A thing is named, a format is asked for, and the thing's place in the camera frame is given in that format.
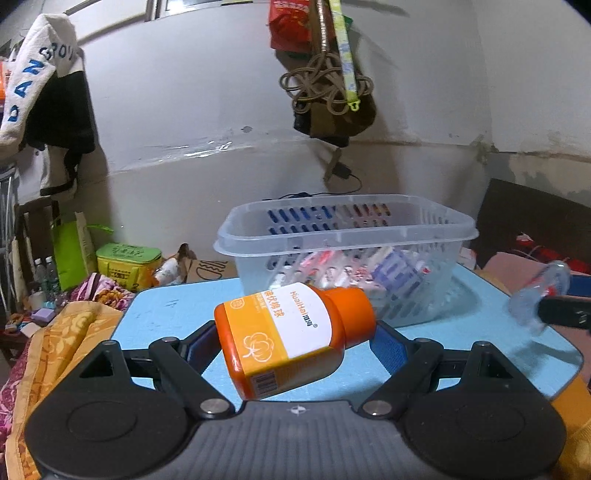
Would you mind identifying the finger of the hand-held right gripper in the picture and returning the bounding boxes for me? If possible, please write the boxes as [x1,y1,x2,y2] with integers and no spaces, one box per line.
[538,295,591,331]

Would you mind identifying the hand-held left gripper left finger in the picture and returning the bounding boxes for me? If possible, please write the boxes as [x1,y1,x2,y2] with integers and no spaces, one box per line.
[69,320,236,421]

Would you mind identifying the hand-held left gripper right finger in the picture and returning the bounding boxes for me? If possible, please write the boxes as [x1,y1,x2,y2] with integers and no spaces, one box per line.
[360,320,533,419]

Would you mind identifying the clear plastic container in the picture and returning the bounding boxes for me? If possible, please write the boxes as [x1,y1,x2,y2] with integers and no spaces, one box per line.
[508,261,572,336]

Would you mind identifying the purple card box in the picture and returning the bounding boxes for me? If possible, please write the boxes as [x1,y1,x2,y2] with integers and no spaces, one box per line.
[372,249,432,291]

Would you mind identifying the orange bottle with white label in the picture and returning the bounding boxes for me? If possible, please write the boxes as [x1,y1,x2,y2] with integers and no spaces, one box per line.
[213,284,378,401]

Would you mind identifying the pink tissue packet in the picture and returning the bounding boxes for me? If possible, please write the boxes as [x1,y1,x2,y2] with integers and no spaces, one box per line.
[295,251,356,289]

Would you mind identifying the clear plastic basket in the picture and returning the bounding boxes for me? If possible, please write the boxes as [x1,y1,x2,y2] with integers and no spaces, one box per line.
[213,194,479,329]

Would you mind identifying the brown cardboard piece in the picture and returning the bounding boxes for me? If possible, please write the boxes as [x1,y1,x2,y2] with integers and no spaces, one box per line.
[178,243,239,284]

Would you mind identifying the pink bedding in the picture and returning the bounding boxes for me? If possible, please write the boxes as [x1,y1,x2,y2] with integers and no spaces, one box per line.
[480,251,591,298]

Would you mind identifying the white lying bottle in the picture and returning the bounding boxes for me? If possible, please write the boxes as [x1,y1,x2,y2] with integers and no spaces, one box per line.
[154,257,181,285]

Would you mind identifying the yellow-green box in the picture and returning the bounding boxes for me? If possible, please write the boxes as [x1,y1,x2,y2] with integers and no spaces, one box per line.
[96,243,163,294]

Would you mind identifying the dark wooden headboard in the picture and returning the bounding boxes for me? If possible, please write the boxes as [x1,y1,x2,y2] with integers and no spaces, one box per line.
[475,178,591,278]

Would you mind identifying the floral magenta blanket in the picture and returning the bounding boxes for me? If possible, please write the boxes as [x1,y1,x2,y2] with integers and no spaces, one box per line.
[69,272,136,306]

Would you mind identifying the orange patterned blanket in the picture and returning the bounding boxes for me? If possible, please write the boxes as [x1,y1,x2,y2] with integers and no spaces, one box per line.
[0,302,123,480]

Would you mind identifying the green paper bag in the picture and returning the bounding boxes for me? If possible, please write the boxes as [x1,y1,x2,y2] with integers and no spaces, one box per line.
[51,212,114,292]

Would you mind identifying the dark wooden chair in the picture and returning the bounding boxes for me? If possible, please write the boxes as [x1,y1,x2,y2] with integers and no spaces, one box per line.
[14,198,61,296]

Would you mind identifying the white garment with black trim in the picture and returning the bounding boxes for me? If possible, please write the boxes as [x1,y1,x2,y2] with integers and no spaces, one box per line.
[39,143,80,197]

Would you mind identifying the metal crutch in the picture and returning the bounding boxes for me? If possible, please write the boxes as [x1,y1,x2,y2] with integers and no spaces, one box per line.
[0,166,19,296]

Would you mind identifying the white jacket with blue letters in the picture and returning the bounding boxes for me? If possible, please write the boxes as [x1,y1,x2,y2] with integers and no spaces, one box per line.
[0,13,86,158]

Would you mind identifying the red hanging bag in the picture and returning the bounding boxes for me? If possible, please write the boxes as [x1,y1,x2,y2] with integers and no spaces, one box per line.
[269,0,320,51]

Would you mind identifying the black wall charger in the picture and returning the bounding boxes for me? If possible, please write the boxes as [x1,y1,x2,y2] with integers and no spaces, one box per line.
[323,148,355,182]

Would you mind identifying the yellow-green lanyard strap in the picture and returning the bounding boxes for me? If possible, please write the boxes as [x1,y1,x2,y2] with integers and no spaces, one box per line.
[329,0,361,114]

